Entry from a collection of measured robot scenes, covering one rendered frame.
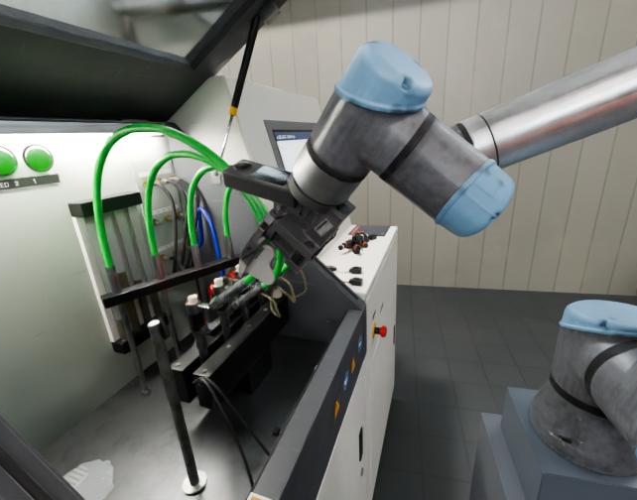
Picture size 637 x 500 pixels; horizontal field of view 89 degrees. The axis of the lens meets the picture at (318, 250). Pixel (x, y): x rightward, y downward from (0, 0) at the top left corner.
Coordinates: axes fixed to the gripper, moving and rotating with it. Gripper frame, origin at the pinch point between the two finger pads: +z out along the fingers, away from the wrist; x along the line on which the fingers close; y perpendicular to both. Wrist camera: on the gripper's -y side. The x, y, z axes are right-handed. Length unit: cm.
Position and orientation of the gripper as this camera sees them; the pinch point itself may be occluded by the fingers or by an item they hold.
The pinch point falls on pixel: (256, 257)
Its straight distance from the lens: 53.9
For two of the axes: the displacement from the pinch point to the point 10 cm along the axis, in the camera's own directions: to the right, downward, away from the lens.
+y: 7.3, 6.8, -0.5
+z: -4.4, 5.3, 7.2
